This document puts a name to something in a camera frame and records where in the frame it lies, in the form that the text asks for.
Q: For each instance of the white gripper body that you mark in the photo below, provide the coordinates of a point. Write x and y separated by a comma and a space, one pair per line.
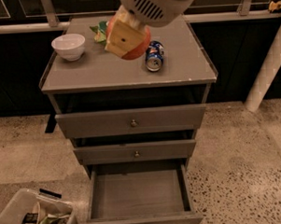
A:
153, 7

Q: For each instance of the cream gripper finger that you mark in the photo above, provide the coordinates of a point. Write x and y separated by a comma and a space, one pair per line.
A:
124, 15

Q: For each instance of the red apple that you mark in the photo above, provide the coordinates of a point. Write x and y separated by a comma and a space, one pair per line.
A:
125, 41

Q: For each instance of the grey top drawer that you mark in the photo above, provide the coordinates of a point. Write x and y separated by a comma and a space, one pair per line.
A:
136, 120

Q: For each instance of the grey drawer cabinet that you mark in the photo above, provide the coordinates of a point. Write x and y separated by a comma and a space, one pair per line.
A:
100, 81

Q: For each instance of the grey middle drawer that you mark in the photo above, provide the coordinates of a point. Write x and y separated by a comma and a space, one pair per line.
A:
162, 150

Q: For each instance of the grey open bottom drawer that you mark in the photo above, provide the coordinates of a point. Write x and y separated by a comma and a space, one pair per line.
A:
141, 193

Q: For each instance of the green chip bag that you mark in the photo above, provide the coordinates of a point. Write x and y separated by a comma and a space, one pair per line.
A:
100, 32

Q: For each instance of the blue soda can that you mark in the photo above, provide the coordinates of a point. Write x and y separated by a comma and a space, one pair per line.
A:
154, 56

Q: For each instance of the white ceramic bowl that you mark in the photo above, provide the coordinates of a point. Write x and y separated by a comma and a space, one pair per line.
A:
69, 46

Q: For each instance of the yellow object on ledge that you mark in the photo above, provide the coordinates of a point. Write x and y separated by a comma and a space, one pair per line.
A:
275, 6

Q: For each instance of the white diagonal pole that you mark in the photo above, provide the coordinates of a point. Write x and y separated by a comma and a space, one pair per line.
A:
266, 75

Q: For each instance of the clear plastic storage bin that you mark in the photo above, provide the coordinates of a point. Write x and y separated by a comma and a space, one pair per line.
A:
29, 201

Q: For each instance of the black item in bin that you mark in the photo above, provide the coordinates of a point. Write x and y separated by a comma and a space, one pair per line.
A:
30, 218

